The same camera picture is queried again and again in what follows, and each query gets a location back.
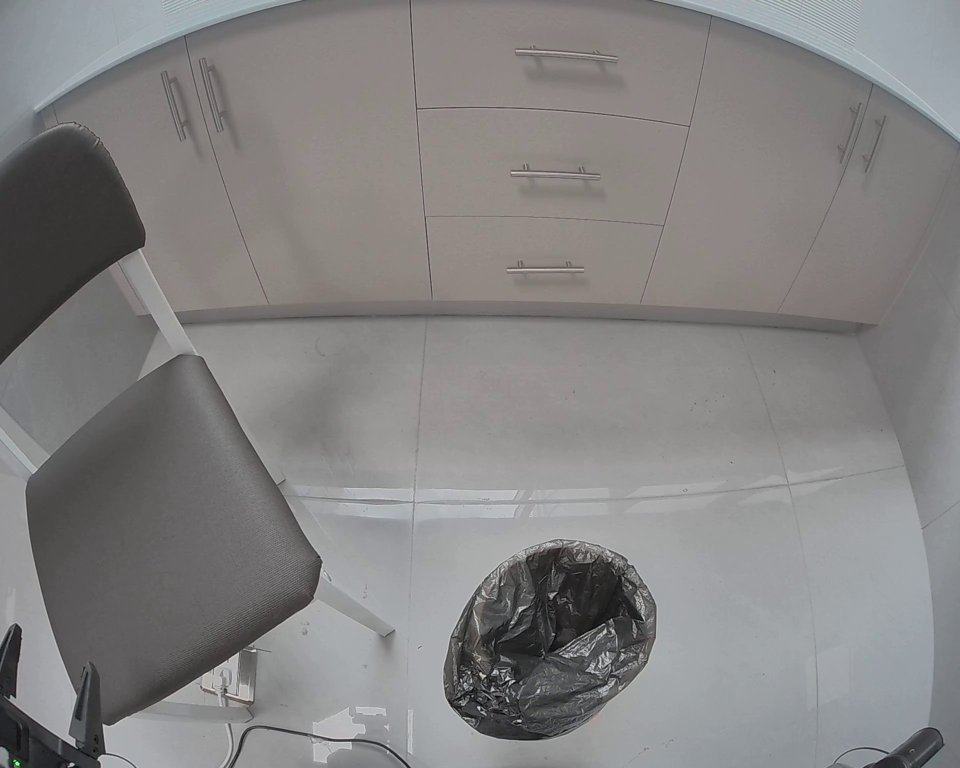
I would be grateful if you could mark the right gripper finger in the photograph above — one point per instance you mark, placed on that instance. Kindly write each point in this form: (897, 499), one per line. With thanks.
(919, 746)

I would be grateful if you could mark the black plastic bag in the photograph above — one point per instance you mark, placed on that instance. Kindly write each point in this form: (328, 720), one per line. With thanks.
(555, 660)

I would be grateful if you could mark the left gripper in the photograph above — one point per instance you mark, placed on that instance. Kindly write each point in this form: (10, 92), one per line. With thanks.
(30, 742)

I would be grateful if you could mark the beige cabinet with drawers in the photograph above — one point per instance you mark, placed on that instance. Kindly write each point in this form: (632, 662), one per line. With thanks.
(555, 135)

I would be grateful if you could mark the grey chair with white legs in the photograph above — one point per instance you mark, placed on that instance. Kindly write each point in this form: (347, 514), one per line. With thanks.
(165, 525)

